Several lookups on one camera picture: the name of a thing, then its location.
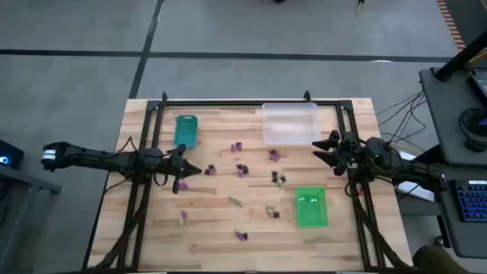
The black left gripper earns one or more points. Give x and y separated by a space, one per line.
177 167

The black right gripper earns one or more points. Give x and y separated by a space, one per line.
350 152

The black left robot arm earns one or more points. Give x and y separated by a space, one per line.
95 158

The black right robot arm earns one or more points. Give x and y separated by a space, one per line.
418 171

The teal plastic basket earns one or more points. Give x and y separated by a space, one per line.
186 129

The clear plastic bin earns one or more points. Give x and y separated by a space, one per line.
291 123

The green plastic basket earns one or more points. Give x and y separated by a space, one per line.
312 213

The white paper sheet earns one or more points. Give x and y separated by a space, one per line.
412 190

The black caster wheel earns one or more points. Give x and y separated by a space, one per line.
439 241

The black round headset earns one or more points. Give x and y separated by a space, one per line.
475 145

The backlit keyboard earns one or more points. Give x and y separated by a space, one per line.
472 201

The person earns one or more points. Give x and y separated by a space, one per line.
433 262

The grey desk with keyboard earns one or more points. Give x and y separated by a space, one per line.
456 239

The black slanted pole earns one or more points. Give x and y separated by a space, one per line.
456 61

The black laptop screen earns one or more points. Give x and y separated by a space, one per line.
480 85

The grey side table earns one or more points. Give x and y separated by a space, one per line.
23 182

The orange striped floor mat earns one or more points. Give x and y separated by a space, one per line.
451 23

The black device with blue light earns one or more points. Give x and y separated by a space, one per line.
13 156

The black aluminium table frame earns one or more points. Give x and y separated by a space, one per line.
228 102

